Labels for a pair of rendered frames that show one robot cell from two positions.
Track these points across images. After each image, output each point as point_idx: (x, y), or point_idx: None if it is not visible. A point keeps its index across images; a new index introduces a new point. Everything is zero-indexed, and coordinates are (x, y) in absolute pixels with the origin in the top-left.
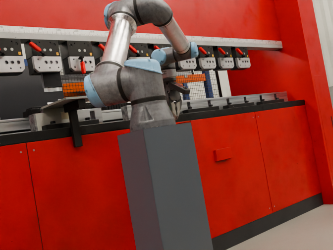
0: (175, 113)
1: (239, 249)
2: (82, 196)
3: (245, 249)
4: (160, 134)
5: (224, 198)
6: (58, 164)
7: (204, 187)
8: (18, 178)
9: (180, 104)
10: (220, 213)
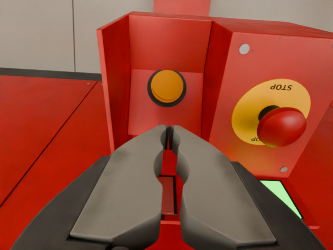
0: (185, 137)
1: (52, 53)
2: (325, 155)
3: (50, 43)
4: None
5: (7, 98)
6: None
7: (37, 115)
8: None
9: (87, 200)
10: (36, 89)
